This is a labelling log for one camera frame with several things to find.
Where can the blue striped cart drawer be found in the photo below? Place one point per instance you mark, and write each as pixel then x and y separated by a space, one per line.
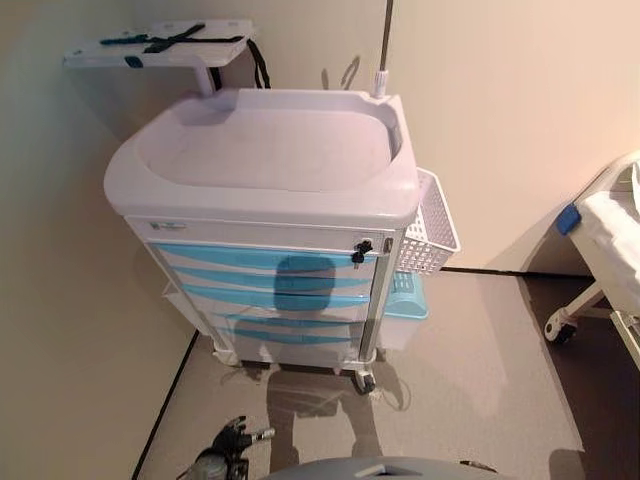
pixel 220 281
pixel 300 334
pixel 210 256
pixel 225 305

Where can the white side shelf board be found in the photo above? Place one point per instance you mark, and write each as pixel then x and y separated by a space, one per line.
pixel 160 47

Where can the white hospital bed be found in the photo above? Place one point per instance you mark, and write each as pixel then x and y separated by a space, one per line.
pixel 607 235

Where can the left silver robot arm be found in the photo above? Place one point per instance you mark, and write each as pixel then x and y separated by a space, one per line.
pixel 212 467

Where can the black keys in lock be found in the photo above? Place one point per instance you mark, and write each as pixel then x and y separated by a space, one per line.
pixel 361 251

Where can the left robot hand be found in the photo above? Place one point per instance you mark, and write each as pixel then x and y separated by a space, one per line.
pixel 232 440

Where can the white cart top drawer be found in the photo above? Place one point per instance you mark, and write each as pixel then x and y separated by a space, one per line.
pixel 260 231

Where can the blue lidded waste bin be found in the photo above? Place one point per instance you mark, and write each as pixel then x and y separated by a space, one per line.
pixel 407 300

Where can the white perforated side basket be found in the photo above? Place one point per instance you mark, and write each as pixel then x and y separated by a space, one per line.
pixel 427 225

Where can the white medical cart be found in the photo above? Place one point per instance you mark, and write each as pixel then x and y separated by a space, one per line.
pixel 260 165

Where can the metal IV pole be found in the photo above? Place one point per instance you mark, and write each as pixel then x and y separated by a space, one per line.
pixel 382 45

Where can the cart caster wheel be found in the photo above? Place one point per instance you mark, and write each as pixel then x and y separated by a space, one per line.
pixel 366 382

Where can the blue bed corner bumper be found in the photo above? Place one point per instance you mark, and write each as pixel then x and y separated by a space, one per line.
pixel 567 220

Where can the bed caster wheel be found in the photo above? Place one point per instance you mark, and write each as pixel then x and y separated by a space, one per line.
pixel 559 331

